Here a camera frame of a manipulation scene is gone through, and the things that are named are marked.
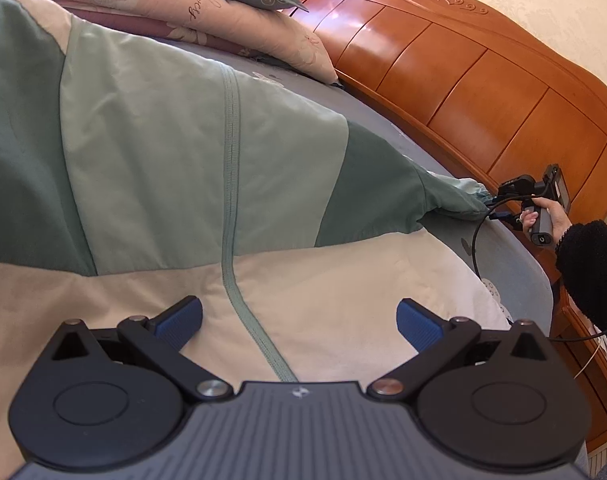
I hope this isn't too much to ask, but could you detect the pink floral folded quilt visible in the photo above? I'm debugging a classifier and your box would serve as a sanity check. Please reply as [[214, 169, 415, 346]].
[[0, 0, 340, 86]]

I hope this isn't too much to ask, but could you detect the green white hooded jacket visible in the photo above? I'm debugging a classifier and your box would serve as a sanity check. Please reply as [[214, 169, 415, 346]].
[[0, 0, 511, 401]]

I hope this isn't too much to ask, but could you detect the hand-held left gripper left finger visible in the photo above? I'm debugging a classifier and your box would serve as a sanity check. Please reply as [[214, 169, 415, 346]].
[[50, 296, 233, 402]]

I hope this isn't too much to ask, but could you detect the white cable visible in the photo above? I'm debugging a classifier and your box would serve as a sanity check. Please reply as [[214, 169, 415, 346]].
[[573, 329, 607, 382]]

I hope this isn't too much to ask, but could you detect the bed with blue floral sheet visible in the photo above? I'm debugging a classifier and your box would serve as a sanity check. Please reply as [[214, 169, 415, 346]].
[[168, 37, 567, 341]]

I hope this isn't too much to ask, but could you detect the person's right forearm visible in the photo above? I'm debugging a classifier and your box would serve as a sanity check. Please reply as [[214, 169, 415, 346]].
[[555, 219, 607, 361]]

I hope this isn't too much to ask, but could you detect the wooden headboard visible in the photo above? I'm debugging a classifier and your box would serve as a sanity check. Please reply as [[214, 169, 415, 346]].
[[283, 0, 607, 281]]

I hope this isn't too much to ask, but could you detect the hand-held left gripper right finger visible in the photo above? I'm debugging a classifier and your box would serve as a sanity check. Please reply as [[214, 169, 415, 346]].
[[368, 298, 559, 401]]

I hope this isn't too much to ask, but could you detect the person's right hand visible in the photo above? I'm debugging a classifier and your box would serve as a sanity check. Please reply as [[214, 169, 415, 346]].
[[521, 199, 574, 246]]

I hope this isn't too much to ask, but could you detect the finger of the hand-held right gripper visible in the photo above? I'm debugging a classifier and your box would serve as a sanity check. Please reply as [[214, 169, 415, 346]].
[[485, 195, 527, 223]]

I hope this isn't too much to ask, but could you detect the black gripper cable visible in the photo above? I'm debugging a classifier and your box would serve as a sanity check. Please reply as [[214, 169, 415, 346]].
[[472, 200, 607, 345]]

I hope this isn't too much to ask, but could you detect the wooden nightstand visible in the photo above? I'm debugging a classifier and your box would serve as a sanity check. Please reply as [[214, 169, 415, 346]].
[[551, 280, 607, 456]]

